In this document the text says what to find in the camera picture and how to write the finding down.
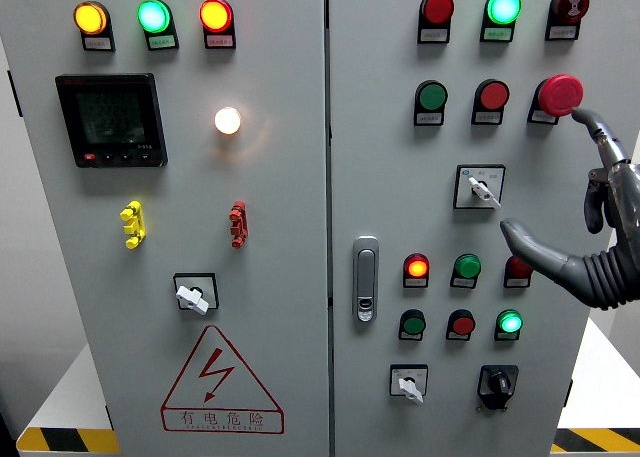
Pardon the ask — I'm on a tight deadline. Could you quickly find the round green lamp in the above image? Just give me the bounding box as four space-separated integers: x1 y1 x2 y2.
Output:
137 0 173 35
486 0 523 26

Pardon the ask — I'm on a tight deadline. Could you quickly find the black cabinet hinge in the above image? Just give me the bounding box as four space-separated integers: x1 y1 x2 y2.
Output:
6 69 24 119

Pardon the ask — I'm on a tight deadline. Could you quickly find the small lit red lamp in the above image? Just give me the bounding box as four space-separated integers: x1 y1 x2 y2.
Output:
403 253 431 280

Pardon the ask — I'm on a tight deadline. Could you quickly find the round red lamp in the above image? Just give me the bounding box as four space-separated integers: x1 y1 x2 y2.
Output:
199 0 235 34
419 0 456 27

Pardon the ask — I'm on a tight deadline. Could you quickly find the round yellow lamp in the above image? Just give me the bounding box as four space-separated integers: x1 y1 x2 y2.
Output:
73 0 110 37

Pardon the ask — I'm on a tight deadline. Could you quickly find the silver door lock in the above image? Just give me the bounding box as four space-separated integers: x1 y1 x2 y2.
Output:
352 235 380 324

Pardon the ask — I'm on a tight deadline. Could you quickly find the small green push button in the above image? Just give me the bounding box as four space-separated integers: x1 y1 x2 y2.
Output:
400 309 427 336
453 253 482 280

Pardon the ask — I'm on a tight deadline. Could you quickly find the small red handle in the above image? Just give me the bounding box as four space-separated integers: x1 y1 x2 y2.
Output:
228 200 248 250

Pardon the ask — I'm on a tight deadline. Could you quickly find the white handle turn switch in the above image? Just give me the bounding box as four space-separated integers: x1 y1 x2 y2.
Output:
452 164 507 211
172 272 220 317
389 364 430 406

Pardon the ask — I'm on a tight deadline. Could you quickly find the black handle turn switch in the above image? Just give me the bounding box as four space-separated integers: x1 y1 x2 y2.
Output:
476 364 520 412

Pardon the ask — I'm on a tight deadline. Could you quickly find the large red stop button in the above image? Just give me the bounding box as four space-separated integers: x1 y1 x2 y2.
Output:
537 73 585 118

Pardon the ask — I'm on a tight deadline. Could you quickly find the pale grey cabinet door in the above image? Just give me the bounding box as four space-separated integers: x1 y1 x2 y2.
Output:
327 0 640 457
0 0 332 457

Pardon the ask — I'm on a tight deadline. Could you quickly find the small yellow handle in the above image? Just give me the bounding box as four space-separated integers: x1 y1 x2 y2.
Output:
119 200 147 250

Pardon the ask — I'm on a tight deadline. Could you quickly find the round white lamp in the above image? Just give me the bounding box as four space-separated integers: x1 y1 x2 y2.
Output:
214 106 243 136

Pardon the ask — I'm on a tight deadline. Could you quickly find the small lit green lamp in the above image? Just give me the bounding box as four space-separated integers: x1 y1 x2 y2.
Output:
496 309 524 335

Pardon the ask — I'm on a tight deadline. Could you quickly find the small red push button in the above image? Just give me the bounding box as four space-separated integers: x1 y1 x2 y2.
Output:
504 255 534 280
448 309 477 336

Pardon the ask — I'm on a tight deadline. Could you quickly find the dark red buzzer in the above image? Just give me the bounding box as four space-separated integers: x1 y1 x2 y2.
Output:
549 0 590 26

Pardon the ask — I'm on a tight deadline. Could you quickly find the black display meter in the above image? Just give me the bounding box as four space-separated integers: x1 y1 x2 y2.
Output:
54 73 169 169

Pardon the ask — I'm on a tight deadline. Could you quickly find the black yellow striped tape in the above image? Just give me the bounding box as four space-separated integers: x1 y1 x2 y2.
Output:
550 428 640 454
16 427 121 454

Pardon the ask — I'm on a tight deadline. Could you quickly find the red warning triangle sign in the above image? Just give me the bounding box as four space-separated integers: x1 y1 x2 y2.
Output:
160 325 286 435

